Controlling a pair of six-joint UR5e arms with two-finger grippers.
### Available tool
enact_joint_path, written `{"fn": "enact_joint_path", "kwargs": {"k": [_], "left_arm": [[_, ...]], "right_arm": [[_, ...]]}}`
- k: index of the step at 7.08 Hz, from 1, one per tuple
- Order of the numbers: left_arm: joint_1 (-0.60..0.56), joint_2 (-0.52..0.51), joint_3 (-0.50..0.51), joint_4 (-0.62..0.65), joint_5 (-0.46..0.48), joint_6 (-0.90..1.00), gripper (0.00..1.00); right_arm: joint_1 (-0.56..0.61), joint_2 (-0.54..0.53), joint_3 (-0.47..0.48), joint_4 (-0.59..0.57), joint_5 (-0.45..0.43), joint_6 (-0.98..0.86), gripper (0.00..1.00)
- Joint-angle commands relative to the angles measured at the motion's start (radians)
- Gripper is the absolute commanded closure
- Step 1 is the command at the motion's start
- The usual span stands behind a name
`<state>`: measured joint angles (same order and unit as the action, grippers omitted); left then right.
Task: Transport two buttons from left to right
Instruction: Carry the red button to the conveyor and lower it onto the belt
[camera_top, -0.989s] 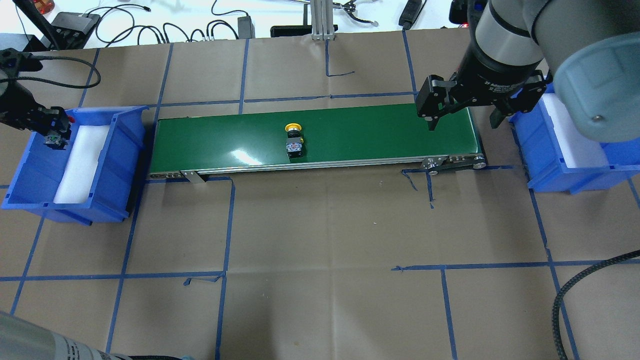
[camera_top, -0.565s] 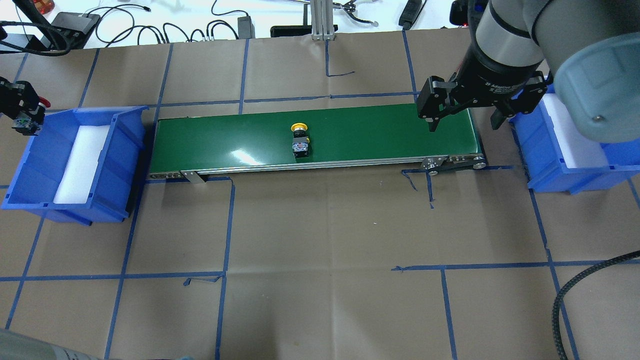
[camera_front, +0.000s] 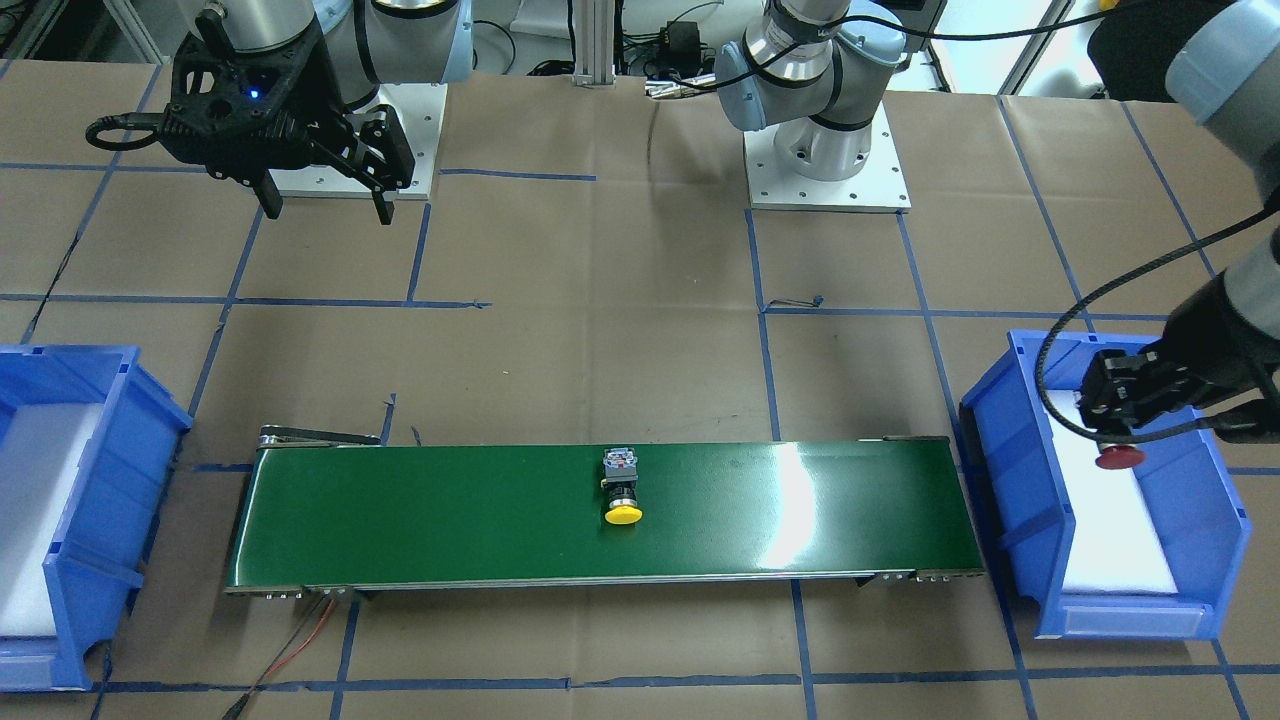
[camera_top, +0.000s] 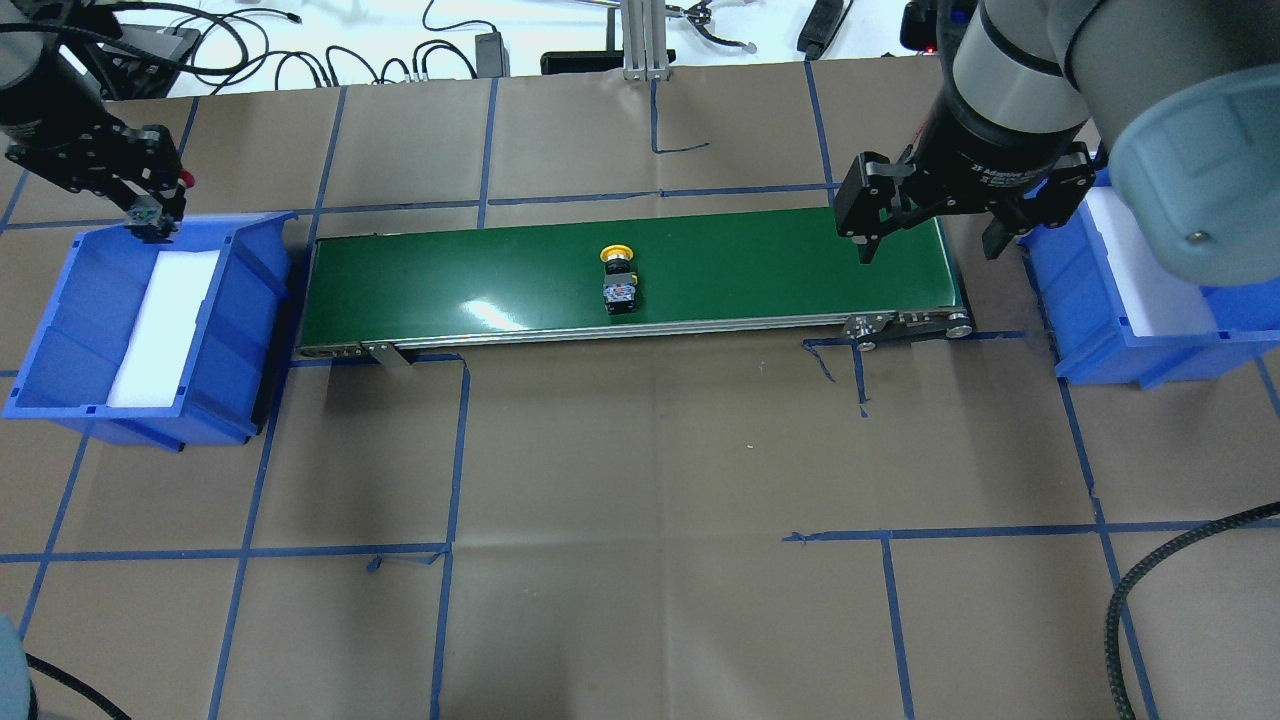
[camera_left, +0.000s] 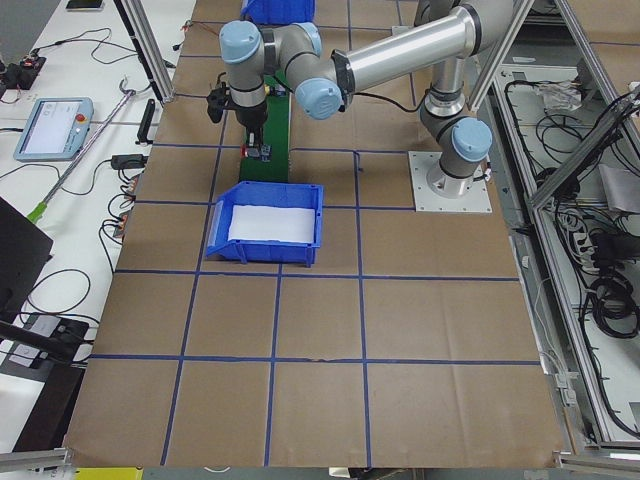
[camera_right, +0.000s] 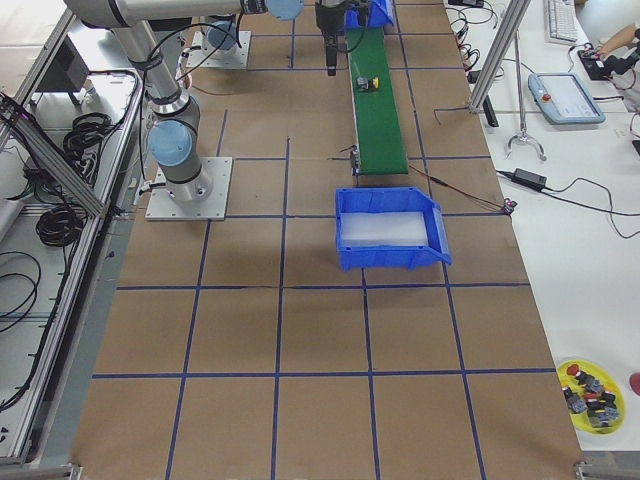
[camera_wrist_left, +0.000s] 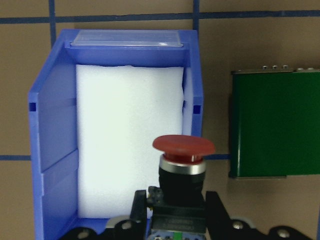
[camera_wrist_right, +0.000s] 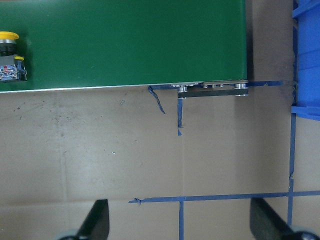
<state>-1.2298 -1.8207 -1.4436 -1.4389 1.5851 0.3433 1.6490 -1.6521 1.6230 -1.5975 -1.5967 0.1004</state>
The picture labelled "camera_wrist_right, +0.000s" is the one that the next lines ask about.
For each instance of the green conveyor belt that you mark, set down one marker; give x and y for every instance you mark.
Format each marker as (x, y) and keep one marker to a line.
(83, 44)

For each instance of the yellow push button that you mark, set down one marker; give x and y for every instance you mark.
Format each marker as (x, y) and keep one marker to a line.
(12, 67)

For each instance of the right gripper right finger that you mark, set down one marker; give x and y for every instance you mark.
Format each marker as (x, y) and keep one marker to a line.
(265, 223)

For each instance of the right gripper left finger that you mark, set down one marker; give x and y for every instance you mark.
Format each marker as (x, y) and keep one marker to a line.
(96, 225)

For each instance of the right blue bin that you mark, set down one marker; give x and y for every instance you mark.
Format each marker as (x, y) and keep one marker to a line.
(307, 15)

